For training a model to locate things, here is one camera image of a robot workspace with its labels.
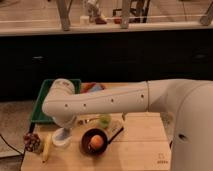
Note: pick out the white paper cup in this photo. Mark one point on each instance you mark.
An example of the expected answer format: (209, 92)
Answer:
(61, 137)

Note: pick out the white container on shelf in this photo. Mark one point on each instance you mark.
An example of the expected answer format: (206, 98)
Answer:
(84, 20)

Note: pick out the black frying pan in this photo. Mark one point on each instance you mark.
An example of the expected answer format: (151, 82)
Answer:
(86, 147)

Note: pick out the dark red bowl on shelf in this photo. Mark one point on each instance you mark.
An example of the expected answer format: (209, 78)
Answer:
(100, 21)

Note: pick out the metal spoon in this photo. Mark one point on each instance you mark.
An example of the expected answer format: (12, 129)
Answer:
(85, 121)

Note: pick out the orange fruit in pan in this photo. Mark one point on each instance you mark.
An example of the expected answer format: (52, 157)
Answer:
(96, 141)

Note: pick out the green plastic tray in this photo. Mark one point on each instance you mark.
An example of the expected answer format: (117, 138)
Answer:
(37, 116)

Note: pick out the brown pine cone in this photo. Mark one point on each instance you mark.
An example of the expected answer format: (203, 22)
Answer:
(31, 142)

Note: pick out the yellow banana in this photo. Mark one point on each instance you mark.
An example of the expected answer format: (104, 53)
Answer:
(47, 146)

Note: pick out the red orange object behind arm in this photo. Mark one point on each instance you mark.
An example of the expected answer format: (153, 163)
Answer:
(92, 87)

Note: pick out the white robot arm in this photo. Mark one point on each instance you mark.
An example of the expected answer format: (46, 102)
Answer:
(189, 101)

